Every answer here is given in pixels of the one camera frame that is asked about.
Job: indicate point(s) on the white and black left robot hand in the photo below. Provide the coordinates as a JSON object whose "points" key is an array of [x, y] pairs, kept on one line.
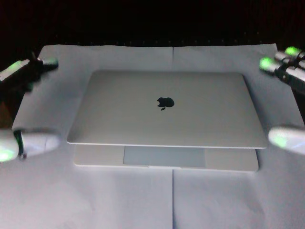
{"points": [[35, 143]]}

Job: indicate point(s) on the white paper sheet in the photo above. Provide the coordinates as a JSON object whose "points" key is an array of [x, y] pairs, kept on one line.
{"points": [[71, 195], [238, 195]]}

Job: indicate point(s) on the silver laptop with black logo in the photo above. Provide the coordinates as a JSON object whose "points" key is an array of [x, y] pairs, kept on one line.
{"points": [[143, 107]]}

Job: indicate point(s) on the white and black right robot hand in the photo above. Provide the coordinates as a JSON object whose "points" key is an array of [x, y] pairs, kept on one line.
{"points": [[286, 138]]}

